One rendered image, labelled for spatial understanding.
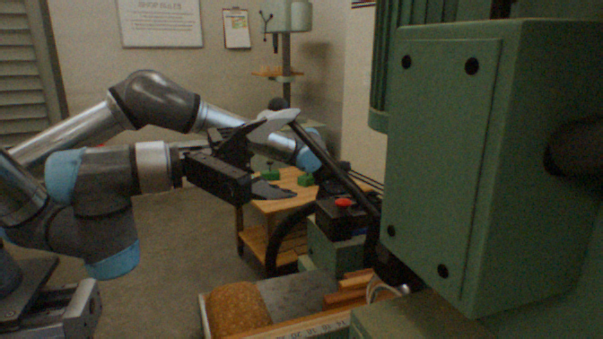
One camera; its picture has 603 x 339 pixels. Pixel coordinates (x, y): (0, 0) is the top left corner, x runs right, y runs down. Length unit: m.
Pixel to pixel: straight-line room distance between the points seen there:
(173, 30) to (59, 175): 2.90
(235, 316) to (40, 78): 2.91
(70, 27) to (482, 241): 3.27
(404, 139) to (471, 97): 0.06
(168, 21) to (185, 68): 0.38
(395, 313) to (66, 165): 0.43
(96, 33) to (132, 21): 0.28
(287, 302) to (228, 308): 0.10
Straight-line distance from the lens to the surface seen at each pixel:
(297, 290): 0.66
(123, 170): 0.56
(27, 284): 0.98
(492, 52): 0.19
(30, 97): 3.37
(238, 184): 0.49
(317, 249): 0.74
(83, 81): 3.37
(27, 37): 3.34
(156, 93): 0.86
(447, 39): 0.22
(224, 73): 3.54
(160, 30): 3.39
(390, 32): 0.45
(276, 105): 0.64
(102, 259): 0.61
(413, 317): 0.34
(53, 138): 0.99
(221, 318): 0.58
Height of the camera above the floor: 1.29
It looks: 18 degrees down
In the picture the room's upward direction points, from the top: straight up
